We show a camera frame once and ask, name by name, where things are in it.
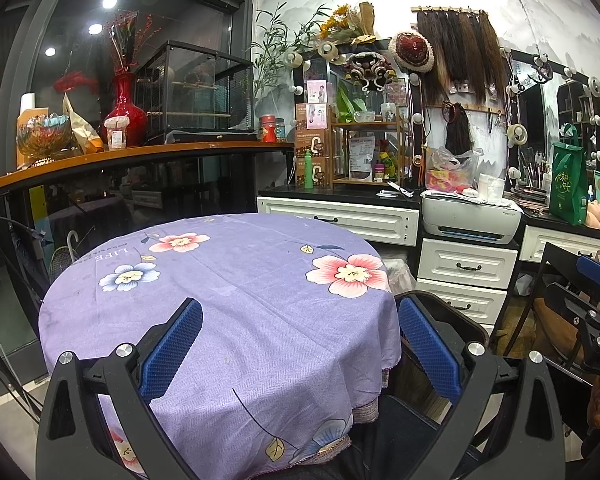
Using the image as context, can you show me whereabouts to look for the yellow blue box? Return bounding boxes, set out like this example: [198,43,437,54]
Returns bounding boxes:
[30,185,49,231]

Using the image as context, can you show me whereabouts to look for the green tote bag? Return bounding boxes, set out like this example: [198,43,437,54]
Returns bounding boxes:
[550,124,590,226]

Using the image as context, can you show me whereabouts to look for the labelled plastic snack cup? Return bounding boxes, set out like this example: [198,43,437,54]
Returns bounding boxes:
[105,116,131,151]

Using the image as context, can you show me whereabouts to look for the white packet dark window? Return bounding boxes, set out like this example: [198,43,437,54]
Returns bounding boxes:
[348,137,375,181]

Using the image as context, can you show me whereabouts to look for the curved wooden counter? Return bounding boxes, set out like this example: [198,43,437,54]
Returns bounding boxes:
[0,141,296,199]

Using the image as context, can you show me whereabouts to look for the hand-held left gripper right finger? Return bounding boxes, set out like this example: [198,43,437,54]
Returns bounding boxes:
[397,298,566,480]

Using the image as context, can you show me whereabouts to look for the green bamboo plant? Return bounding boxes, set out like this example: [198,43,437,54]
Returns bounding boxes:
[252,2,331,92]

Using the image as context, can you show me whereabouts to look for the wooden shelf rack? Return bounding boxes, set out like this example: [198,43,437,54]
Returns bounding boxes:
[330,120,411,187]

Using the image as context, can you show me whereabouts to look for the black framed glass cage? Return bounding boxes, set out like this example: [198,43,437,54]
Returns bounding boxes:
[135,40,256,144]

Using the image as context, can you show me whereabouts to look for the brown picture box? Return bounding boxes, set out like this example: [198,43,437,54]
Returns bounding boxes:
[295,102,331,134]

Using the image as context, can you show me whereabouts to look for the black office chair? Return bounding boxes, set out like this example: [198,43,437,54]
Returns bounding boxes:
[380,287,492,421]

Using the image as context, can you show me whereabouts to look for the bulb framed vanity mirror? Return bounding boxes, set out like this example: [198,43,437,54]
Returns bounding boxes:
[292,42,427,187]
[502,49,600,197]

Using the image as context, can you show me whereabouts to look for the plastic bag pink contents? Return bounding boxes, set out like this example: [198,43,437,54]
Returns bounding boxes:
[425,147,484,194]

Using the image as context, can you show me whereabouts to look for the sunflower bouquet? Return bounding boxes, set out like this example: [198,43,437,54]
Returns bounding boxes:
[317,4,379,44]

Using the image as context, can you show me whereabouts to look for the red berry branches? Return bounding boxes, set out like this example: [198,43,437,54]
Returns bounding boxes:
[102,10,161,74]

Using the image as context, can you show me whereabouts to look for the hanging hair extensions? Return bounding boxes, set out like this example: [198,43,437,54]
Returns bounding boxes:
[416,8,506,106]

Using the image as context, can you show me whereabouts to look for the white small drawer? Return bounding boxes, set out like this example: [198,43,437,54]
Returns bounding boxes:
[419,237,519,291]
[416,280,509,326]

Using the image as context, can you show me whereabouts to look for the kraft paper snack bag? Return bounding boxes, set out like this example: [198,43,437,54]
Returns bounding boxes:
[61,92,104,155]

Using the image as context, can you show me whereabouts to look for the red vase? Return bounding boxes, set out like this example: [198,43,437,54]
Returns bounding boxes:
[102,72,149,149]

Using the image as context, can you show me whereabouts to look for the green leaf bunch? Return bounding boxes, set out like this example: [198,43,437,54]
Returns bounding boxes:
[337,85,369,124]

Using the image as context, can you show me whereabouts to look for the ornate beaded headdress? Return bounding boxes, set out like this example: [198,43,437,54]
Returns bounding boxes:
[345,52,399,92]

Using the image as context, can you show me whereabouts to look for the pale stuffed plastic bag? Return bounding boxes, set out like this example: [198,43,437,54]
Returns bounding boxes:
[380,255,416,294]

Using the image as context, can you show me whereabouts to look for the white inkjet printer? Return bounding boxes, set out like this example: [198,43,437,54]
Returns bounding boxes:
[421,192,524,246]

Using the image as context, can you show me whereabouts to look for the umbrella handle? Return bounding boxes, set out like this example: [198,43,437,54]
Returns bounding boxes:
[62,230,81,261]

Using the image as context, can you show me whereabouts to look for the colourful glass bowl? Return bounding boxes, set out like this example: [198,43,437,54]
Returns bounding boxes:
[16,114,74,161]

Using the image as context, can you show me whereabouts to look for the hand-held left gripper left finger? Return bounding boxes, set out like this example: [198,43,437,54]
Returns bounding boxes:
[36,298,203,480]

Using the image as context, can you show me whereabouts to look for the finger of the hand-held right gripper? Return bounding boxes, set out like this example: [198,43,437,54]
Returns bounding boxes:
[545,282,600,322]
[575,254,600,294]

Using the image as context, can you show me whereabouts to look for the dark hair bundle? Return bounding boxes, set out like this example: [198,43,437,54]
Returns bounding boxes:
[445,102,471,154]

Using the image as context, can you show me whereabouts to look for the pink picture box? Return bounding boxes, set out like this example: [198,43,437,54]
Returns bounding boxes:
[305,80,329,105]

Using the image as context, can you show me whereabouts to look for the round decorative hat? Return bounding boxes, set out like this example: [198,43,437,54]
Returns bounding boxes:
[389,31,435,72]

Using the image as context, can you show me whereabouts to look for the cardboard box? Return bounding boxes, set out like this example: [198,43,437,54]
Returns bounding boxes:
[532,299,587,357]

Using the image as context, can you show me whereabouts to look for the purple floral tablecloth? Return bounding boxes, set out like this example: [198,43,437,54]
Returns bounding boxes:
[38,212,401,479]

